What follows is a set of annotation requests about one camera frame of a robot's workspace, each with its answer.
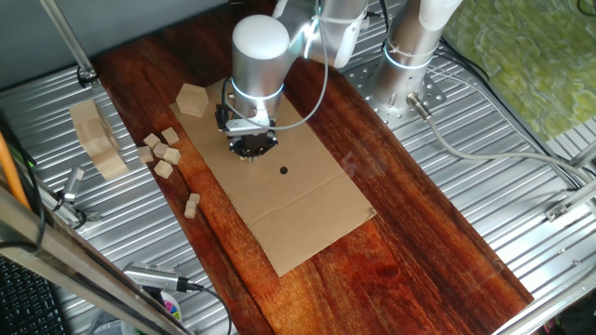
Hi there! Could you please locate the black camera cable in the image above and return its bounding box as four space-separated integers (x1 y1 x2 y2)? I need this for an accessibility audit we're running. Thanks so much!
176 277 233 335

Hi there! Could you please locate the brown cardboard sheet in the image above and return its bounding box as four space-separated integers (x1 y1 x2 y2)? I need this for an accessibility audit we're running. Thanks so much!
169 78 377 278

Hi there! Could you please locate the orange pole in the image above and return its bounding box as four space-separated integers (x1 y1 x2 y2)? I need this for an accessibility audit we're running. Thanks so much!
0 129 32 210

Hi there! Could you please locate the silver camera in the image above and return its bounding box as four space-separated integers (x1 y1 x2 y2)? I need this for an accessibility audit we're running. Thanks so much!
60 166 88 204
122 261 190 293

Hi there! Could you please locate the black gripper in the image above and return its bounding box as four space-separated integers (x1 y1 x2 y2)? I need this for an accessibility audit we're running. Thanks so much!
227 131 279 164

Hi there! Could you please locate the gray cable with metal connector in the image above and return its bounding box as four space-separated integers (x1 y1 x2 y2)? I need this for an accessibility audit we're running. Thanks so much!
405 91 596 185

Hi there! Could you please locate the gray wrist cable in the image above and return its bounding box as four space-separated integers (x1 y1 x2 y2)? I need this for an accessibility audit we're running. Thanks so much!
223 0 330 132

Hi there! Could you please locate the black keyboard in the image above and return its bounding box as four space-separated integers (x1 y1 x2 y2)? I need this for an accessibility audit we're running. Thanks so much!
0 255 71 335

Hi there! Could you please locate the black wrist-mounted device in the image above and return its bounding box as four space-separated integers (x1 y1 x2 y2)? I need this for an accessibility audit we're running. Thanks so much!
213 104 232 132

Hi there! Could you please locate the large wooden block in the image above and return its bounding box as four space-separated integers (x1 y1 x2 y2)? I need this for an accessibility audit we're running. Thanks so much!
69 98 104 130
90 151 130 181
175 82 210 119
82 135 121 160
74 119 113 146

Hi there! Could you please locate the silver wrist bracket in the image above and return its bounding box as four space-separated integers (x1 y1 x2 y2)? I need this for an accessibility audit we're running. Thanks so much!
225 116 276 137

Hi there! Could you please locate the metal stand pole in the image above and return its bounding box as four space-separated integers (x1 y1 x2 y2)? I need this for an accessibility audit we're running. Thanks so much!
39 0 102 89

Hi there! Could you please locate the aluminium profile bar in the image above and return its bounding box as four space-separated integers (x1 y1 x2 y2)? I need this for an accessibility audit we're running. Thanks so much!
544 139 596 222

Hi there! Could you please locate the metal frame bar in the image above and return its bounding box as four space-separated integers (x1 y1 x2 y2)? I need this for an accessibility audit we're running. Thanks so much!
0 183 192 335

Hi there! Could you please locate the red-brown wooden board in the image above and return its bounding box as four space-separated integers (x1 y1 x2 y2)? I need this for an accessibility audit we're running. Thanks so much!
90 0 535 335

